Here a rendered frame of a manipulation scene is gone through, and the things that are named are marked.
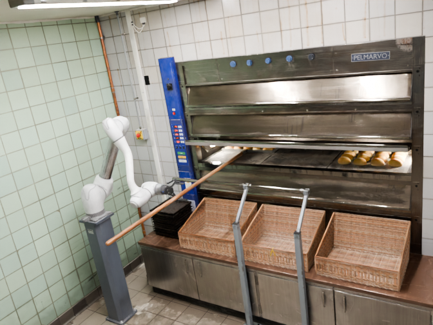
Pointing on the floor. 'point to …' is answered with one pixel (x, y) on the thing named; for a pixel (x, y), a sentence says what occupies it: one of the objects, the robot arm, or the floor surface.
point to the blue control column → (165, 64)
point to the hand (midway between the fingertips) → (183, 191)
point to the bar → (243, 251)
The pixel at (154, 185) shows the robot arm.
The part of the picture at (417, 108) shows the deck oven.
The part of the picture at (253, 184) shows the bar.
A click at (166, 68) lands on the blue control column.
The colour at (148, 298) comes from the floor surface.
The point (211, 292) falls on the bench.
